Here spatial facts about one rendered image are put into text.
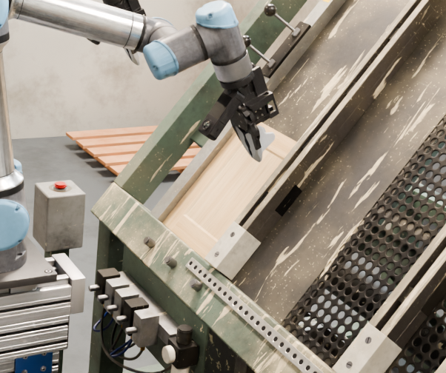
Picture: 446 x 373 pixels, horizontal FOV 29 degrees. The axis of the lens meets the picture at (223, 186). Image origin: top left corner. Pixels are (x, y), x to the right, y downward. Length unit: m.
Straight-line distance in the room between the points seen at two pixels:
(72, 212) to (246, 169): 0.55
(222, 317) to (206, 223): 0.36
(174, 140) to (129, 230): 0.35
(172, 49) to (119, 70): 4.42
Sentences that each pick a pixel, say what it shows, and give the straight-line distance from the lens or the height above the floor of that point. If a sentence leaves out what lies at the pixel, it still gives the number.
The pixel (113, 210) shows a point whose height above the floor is 0.86.
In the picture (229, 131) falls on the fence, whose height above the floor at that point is 1.16.
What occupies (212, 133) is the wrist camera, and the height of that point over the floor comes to 1.38.
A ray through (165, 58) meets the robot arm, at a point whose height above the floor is 1.54.
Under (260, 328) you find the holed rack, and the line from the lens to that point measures 2.06.
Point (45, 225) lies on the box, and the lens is 2.61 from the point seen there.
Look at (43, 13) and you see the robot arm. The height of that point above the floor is 1.59.
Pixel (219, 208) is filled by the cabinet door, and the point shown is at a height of 1.00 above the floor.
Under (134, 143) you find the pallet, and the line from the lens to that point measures 5.73.
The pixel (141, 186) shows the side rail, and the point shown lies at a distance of 2.75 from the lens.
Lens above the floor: 1.91
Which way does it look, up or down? 21 degrees down
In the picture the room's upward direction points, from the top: 7 degrees clockwise
